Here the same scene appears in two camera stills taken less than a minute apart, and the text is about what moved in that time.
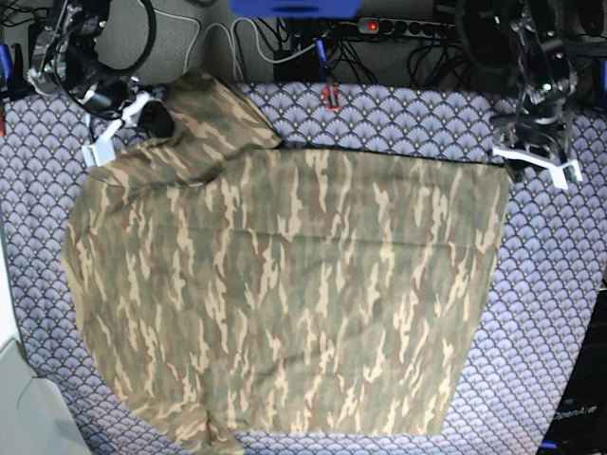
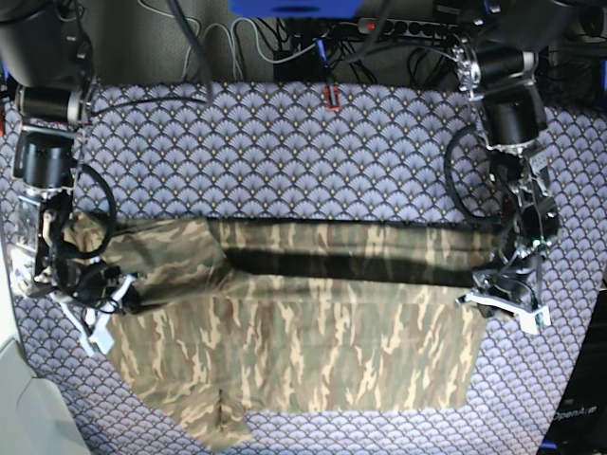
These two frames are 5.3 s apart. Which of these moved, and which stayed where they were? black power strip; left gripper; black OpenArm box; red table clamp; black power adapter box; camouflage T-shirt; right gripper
Moved: camouflage T-shirt; left gripper; right gripper
Stayed: black power strip; black OpenArm box; red table clamp; black power adapter box
